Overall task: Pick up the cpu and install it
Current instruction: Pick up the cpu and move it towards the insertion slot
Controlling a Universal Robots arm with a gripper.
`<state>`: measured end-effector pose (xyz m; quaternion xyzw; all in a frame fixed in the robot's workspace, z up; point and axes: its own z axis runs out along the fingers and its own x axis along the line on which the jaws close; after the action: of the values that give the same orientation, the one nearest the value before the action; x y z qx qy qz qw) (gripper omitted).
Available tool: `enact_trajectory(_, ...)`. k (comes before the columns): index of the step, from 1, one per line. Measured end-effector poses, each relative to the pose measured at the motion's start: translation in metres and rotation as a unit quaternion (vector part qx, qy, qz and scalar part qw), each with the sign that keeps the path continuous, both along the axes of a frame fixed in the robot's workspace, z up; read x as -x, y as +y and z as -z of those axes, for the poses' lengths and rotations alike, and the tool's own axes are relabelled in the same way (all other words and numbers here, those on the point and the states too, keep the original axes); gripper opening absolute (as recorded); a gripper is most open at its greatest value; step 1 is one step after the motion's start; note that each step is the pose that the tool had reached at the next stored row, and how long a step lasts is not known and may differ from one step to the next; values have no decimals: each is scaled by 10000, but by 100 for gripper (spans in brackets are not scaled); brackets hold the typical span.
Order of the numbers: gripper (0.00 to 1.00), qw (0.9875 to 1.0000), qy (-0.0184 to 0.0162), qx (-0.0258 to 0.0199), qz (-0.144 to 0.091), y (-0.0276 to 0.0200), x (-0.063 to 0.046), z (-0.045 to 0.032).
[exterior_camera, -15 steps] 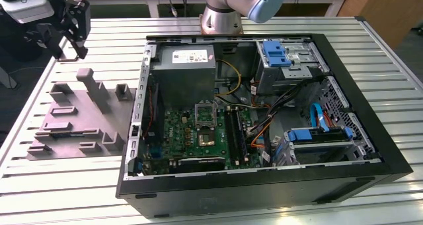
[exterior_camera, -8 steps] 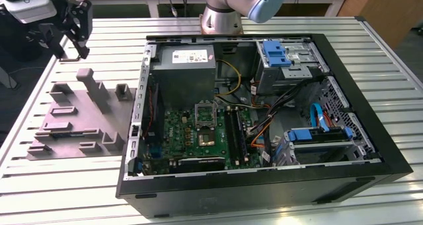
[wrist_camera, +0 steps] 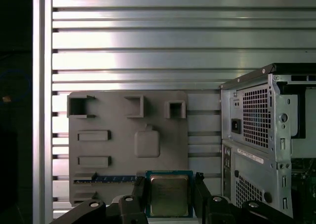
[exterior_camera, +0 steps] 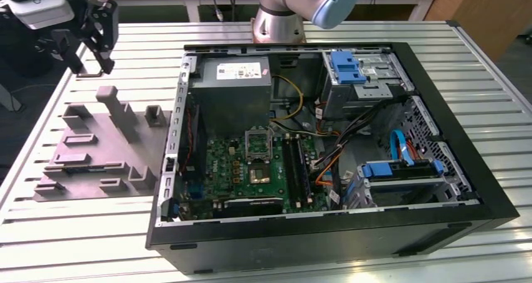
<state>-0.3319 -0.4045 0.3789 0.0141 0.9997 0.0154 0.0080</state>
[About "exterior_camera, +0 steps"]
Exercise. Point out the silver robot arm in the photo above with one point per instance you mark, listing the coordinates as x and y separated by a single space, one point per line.
279 24

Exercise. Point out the CPU socket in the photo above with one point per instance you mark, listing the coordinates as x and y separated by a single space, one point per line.
259 175

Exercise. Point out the hard disk in blue carrier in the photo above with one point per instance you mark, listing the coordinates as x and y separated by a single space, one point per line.
381 170

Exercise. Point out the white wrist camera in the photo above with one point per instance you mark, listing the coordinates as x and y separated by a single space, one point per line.
42 12

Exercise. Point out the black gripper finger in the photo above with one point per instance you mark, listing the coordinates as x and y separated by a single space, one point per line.
67 46
102 24

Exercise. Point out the wooden cabinet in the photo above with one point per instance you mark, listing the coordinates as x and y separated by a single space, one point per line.
491 15

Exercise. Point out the black PC case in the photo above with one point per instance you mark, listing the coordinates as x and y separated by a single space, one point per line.
333 245

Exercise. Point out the blue plastic drive carrier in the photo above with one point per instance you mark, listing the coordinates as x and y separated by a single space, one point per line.
345 66

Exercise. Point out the metal drive cage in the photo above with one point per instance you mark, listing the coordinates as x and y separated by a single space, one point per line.
370 93

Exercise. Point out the grey power supply unit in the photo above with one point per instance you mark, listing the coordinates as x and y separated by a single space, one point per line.
229 99

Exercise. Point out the black graphics card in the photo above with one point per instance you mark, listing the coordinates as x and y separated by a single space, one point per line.
254 205

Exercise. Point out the black RAM slot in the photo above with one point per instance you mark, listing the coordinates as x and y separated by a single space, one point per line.
291 170
303 170

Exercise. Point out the metal disk bay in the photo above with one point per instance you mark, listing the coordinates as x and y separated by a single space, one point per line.
407 182

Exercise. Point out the green motherboard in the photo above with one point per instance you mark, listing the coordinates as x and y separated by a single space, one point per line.
225 170

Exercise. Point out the grey parts rack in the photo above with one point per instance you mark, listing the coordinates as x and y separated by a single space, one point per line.
113 158

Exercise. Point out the blue card latch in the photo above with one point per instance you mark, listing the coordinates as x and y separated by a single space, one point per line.
175 210

